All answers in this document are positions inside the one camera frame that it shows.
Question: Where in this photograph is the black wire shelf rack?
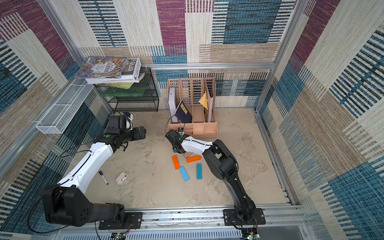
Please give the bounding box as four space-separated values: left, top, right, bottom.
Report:
96 68 160 112

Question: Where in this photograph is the teal building block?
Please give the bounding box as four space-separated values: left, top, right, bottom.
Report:
196 164 203 180

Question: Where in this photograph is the black and white Folio book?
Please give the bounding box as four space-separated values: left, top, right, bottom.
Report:
84 58 142 84

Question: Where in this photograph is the white binder in organizer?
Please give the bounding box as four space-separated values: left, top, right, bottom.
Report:
168 87 179 124

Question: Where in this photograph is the yellow paper envelope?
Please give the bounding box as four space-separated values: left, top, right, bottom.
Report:
199 92 209 110

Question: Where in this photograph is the dark navy notebook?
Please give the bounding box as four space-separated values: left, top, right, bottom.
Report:
175 101 193 124

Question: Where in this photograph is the black marker pen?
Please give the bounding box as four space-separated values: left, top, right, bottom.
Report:
99 171 109 185

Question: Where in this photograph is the orange block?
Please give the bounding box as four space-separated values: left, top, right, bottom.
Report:
172 155 181 170
187 155 202 163

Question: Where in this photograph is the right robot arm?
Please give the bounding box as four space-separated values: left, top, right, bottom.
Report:
165 130 266 225

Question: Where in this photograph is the white wire mesh basket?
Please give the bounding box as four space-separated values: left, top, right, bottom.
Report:
36 79 93 134

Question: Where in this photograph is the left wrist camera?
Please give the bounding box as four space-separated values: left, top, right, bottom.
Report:
122 112 134 130

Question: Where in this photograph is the pink eraser box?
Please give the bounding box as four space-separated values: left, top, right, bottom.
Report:
116 172 128 185

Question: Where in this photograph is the colourful illustrated book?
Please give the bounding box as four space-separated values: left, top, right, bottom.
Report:
75 57 129 79

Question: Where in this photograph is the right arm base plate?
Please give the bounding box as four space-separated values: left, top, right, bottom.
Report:
223 208 266 226

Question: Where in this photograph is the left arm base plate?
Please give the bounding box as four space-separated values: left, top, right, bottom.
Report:
98 212 143 230

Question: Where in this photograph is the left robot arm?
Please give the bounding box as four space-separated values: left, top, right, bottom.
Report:
27 112 146 230

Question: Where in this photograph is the pink folder in organizer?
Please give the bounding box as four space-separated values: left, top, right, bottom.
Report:
206 78 216 123

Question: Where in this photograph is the peach desk file organizer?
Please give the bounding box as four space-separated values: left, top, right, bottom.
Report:
166 78 218 138

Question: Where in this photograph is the green folder on shelf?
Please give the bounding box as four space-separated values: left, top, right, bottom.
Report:
101 87 147 97

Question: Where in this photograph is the light blue building block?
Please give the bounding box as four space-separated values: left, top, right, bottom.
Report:
179 167 190 182

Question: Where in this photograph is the natural wood building block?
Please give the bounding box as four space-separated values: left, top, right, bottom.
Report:
183 152 193 159

